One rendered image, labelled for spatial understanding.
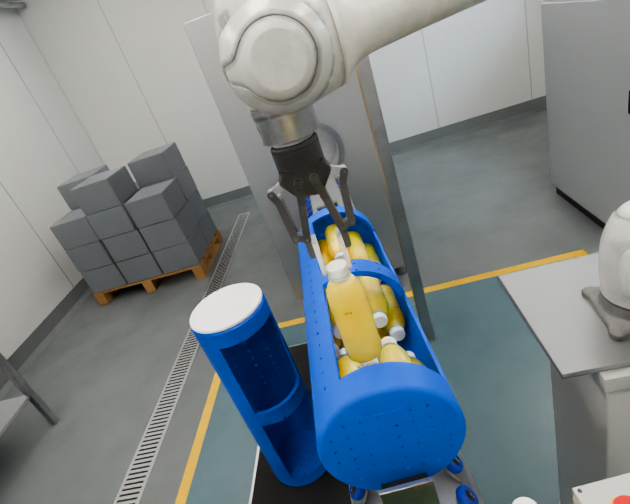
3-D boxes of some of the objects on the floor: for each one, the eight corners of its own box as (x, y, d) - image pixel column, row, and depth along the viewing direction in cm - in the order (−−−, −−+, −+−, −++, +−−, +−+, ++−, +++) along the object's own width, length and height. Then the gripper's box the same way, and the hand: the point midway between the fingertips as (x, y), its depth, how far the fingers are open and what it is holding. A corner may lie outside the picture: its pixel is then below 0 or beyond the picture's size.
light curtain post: (432, 333, 257) (360, 31, 180) (435, 339, 252) (363, 31, 174) (422, 336, 258) (346, 36, 180) (425, 342, 253) (348, 36, 175)
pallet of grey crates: (223, 239, 491) (176, 141, 437) (206, 277, 421) (147, 165, 367) (131, 265, 511) (75, 174, 457) (100, 305, 441) (30, 203, 386)
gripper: (342, 116, 67) (378, 244, 77) (242, 150, 68) (291, 271, 79) (348, 125, 60) (387, 264, 71) (238, 163, 61) (292, 293, 72)
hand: (331, 252), depth 73 cm, fingers closed on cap, 4 cm apart
